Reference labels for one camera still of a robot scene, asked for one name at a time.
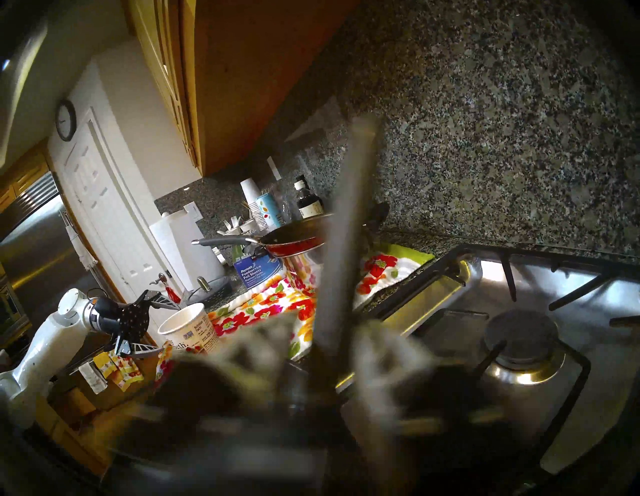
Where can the blue foil sheets box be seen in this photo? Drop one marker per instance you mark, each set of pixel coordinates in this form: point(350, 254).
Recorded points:
point(257, 272)

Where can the wooden cabinet above refrigerator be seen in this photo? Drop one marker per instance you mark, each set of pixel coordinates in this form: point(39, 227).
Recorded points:
point(25, 180)

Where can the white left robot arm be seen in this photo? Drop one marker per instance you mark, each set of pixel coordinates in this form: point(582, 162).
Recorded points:
point(45, 350)

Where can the white panel door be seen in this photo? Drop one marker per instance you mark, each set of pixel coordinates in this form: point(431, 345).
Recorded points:
point(100, 200)

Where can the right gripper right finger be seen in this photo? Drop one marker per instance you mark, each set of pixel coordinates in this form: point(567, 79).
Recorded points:
point(395, 370)

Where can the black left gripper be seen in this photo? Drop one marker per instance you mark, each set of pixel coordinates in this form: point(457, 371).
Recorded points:
point(132, 320)

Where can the white paper cup stack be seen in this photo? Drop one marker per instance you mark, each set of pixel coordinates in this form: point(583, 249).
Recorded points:
point(250, 192)

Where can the stainless steel gas cooktop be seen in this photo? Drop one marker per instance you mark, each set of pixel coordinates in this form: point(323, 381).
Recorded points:
point(590, 310)

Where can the stainless steel pot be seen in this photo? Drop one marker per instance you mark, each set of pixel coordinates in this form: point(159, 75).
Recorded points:
point(302, 267)

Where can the stainless steel refrigerator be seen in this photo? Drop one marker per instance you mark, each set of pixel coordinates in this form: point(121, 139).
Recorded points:
point(40, 250)

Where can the wooden upper cabinet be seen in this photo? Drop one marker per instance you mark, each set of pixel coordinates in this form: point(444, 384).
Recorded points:
point(250, 75)

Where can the dark bottle white label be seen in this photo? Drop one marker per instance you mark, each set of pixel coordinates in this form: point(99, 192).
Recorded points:
point(310, 206)

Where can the black round burner cap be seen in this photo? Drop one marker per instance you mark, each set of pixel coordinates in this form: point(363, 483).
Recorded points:
point(520, 335)

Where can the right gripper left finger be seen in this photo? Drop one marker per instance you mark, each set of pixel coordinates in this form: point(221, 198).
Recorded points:
point(250, 360)

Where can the round wall clock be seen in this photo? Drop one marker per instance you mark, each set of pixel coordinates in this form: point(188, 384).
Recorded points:
point(66, 120)

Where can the red frying pan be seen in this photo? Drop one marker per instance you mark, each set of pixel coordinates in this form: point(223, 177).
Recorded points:
point(295, 235)

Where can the blue patterned paper cups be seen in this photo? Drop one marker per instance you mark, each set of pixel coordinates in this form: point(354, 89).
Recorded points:
point(269, 210)

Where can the floral kitchen towel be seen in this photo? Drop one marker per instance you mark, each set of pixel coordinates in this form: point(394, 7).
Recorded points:
point(260, 310)

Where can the white switch plate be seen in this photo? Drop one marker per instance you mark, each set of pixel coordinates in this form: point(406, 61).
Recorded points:
point(274, 168)

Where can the white paper towel roll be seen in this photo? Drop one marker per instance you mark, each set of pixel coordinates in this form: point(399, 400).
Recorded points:
point(185, 250)

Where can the white utensil holder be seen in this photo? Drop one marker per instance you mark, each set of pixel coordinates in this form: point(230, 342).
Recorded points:
point(231, 229)

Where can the white paper oats cup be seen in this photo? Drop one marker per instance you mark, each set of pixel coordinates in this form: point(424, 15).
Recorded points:
point(190, 330)

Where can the white wall outlet plate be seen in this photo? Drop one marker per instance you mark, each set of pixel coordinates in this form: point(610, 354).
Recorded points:
point(192, 211)

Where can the white hanging towel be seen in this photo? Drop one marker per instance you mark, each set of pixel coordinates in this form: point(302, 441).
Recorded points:
point(82, 250)

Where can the wooden lower cabinets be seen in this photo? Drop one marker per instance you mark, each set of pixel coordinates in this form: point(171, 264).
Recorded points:
point(75, 425)

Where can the black pot lid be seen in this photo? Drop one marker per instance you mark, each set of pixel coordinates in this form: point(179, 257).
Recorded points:
point(215, 290)

